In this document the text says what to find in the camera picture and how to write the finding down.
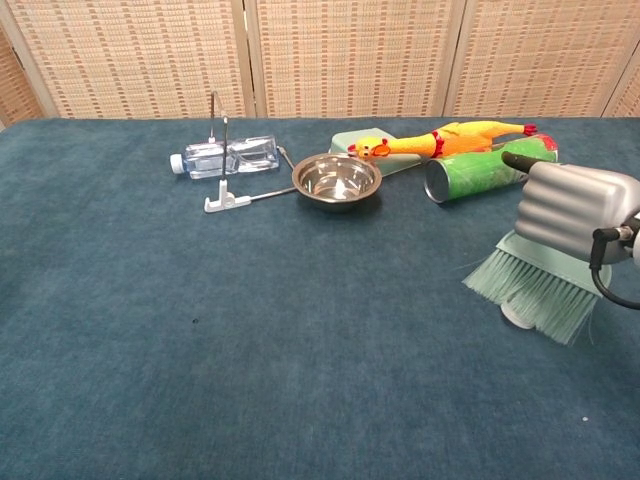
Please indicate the green chip can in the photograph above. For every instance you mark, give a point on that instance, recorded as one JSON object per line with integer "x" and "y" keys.
{"x": 475, "y": 175}

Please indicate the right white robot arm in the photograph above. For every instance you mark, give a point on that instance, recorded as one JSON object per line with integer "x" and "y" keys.
{"x": 637, "y": 245}

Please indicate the light green brush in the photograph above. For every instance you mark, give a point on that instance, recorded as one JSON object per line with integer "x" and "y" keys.
{"x": 530, "y": 285}

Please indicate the stainless steel bowl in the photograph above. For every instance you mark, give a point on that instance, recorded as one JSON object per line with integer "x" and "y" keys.
{"x": 336, "y": 182}

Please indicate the clear plastic water bottle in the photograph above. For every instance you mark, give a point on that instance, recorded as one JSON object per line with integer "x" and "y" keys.
{"x": 250, "y": 157}

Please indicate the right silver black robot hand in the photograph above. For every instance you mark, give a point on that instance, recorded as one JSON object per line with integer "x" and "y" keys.
{"x": 570, "y": 210}

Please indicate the mint green dustpan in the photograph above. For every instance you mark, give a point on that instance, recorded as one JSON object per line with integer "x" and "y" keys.
{"x": 350, "y": 140}

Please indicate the woven bamboo screen panel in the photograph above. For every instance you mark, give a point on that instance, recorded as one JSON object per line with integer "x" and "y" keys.
{"x": 130, "y": 55}
{"x": 17, "y": 85}
{"x": 627, "y": 95}
{"x": 545, "y": 55}
{"x": 355, "y": 55}

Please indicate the white bottle cap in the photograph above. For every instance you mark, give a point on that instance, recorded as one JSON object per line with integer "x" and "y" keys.
{"x": 515, "y": 320}

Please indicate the blue felt table mat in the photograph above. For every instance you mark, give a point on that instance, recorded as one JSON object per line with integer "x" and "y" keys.
{"x": 250, "y": 325}

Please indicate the yellow rubber chicken toy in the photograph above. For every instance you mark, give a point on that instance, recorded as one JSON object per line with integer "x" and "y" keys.
{"x": 450, "y": 140}

